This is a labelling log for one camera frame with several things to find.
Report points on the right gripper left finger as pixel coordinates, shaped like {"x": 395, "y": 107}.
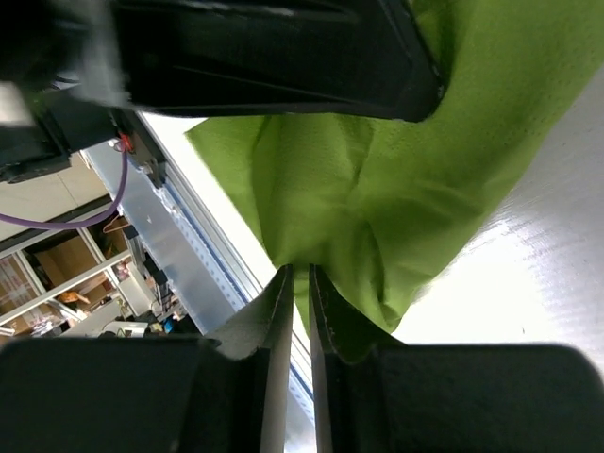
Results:
{"x": 222, "y": 392}

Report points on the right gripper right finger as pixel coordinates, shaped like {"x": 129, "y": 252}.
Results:
{"x": 373, "y": 393}

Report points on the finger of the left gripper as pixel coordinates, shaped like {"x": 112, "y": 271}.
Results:
{"x": 230, "y": 58}

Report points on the green paper napkin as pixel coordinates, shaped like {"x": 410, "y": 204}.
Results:
{"x": 384, "y": 206}

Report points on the aluminium rail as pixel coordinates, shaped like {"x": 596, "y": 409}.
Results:
{"x": 229, "y": 250}

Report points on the white slotted cable duct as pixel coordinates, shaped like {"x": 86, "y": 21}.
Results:
{"x": 152, "y": 213}

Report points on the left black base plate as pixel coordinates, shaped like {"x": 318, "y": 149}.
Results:
{"x": 39, "y": 137}

